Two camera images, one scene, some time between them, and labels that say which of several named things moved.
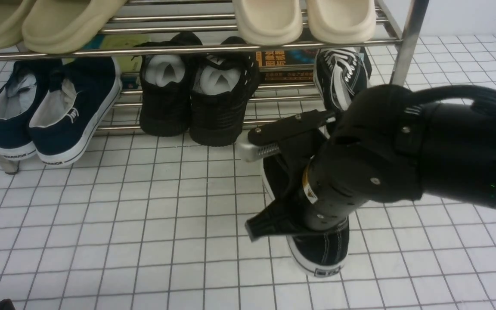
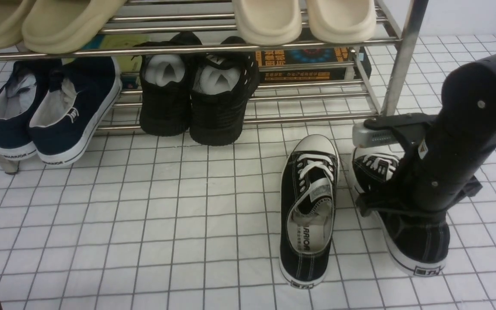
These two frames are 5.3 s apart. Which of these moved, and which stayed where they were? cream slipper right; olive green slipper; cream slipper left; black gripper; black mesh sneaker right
Moved: black gripper
Stayed: black mesh sneaker right; olive green slipper; cream slipper left; cream slipper right
